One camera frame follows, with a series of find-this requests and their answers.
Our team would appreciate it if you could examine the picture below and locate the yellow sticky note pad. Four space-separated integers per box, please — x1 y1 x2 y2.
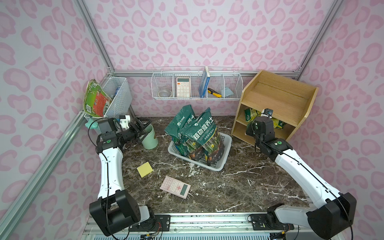
137 162 153 178

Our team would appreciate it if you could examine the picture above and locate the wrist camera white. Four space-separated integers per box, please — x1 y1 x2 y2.
261 109 273 119
119 115 131 130

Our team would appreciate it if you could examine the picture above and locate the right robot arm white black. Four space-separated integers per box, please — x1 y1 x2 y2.
246 115 357 240

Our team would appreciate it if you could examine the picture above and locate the small yellow green bag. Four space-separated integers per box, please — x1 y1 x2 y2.
244 108 261 123
272 118 286 129

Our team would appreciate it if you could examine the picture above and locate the white mesh side basket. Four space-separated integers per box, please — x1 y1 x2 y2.
83 77 133 119

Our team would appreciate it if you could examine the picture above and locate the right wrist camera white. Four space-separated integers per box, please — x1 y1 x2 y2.
261 109 273 119

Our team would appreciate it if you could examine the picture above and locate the light blue cup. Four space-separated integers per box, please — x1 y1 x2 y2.
224 87 234 98

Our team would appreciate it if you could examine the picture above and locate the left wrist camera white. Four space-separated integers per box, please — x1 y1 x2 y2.
119 115 131 130

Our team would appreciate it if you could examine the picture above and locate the white wire wall basket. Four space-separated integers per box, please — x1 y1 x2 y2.
151 67 244 101

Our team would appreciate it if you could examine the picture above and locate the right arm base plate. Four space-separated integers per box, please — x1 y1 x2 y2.
247 213 295 231

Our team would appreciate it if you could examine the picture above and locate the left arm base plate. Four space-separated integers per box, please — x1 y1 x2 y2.
130 215 171 232

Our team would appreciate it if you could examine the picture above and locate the mint green star hook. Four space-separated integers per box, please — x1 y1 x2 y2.
85 119 101 135

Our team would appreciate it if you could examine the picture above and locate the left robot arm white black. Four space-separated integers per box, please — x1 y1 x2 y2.
89 118 152 237

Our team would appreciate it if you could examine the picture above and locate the white plastic basket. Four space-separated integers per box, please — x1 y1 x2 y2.
167 131 233 172

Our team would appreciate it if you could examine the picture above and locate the blue book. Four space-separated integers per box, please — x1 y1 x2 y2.
199 66 211 98

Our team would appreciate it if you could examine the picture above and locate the green red snack bag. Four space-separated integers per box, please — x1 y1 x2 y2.
83 79 112 117

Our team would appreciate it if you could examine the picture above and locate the pink calculator on floor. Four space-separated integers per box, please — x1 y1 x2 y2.
160 176 191 199

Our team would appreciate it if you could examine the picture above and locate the dark green soil bag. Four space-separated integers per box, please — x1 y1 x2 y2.
165 105 195 157
181 108 225 166

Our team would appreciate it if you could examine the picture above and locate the clear glass bowl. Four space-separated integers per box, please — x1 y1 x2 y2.
158 88 173 98

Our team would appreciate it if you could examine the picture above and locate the mint green pencil cup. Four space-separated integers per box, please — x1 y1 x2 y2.
142 124 159 150

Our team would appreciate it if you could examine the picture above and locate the pink calculator in basket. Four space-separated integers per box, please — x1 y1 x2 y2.
176 77 191 98

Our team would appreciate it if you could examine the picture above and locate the yellow utility knife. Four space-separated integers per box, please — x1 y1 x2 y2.
208 88 222 98

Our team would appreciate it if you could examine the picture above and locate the wooden shelf unit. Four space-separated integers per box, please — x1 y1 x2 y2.
231 70 319 146

